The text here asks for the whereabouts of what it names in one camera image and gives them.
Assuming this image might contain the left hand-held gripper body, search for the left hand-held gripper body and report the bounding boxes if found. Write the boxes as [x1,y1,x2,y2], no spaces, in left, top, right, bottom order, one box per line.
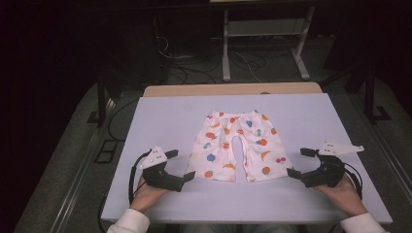
[139,146,186,193]

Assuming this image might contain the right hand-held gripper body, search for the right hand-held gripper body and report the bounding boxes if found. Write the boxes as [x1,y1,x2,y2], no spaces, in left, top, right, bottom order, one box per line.
[300,140,364,189]

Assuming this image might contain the white fruit print pants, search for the white fruit print pants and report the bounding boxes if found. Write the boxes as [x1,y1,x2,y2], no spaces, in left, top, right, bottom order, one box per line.
[185,110,293,183]

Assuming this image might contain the person's left hand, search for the person's left hand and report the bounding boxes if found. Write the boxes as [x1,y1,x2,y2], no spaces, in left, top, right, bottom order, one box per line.
[130,174,172,215]

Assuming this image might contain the person's right hand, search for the person's right hand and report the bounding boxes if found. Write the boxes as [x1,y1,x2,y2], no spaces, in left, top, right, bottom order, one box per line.
[312,173,369,217]

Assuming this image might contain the black metal stand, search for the black metal stand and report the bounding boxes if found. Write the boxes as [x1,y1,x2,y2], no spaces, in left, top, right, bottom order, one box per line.
[86,73,119,128]
[362,63,393,124]

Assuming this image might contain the wooden table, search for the wooden table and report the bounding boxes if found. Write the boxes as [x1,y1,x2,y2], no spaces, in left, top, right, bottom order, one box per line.
[143,82,324,98]

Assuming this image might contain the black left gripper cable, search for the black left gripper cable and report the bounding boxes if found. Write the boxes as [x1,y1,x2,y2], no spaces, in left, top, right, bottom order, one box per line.
[127,149,154,206]

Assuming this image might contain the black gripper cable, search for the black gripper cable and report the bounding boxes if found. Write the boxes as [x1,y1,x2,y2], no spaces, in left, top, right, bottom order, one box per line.
[343,162,364,200]
[127,149,154,206]

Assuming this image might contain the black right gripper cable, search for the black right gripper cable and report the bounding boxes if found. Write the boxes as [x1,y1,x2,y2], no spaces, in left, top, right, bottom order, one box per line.
[343,162,364,200]

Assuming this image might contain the black floor frame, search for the black floor frame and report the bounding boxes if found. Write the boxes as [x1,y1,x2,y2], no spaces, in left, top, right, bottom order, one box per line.
[93,139,120,165]

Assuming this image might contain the black floor cable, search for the black floor cable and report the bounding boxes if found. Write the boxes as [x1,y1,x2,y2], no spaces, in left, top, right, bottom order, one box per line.
[107,98,140,143]

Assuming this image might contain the bundle of black floor cables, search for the bundle of black floor cables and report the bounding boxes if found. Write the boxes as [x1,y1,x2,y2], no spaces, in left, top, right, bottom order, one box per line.
[154,34,260,85]

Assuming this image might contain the white floor cable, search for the white floor cable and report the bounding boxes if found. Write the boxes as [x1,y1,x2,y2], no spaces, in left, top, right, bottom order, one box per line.
[231,50,264,83]

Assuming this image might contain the white metal table frame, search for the white metal table frame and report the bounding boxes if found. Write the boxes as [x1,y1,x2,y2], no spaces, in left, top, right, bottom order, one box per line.
[222,5,317,83]

